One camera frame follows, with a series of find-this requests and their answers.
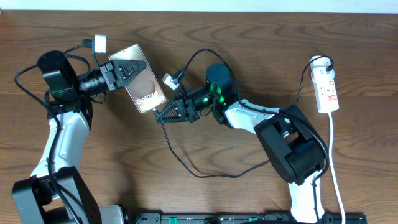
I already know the Galaxy smartphone with bronze screen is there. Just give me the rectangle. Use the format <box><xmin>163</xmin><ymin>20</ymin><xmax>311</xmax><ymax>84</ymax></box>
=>
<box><xmin>108</xmin><ymin>44</ymin><xmax>167</xmax><ymax>114</ymax></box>

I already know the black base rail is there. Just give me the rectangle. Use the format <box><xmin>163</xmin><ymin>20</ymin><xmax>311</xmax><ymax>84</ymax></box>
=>
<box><xmin>133</xmin><ymin>213</ymin><xmax>368</xmax><ymax>224</ymax></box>

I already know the white power strip cord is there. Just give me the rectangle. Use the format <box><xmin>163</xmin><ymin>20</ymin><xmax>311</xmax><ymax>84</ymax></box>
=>
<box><xmin>327</xmin><ymin>112</ymin><xmax>346</xmax><ymax>224</ymax></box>

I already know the white power strip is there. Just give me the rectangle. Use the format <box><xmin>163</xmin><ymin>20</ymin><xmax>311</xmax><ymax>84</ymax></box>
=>
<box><xmin>310</xmin><ymin>55</ymin><xmax>339</xmax><ymax>114</ymax></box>

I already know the black charger cable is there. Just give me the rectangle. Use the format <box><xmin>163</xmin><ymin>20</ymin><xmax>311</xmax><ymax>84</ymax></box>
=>
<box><xmin>152</xmin><ymin>55</ymin><xmax>335</xmax><ymax>179</ymax></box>

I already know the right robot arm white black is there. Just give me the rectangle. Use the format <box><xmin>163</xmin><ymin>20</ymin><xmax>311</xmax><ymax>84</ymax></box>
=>
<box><xmin>154</xmin><ymin>63</ymin><xmax>330</xmax><ymax>223</ymax></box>

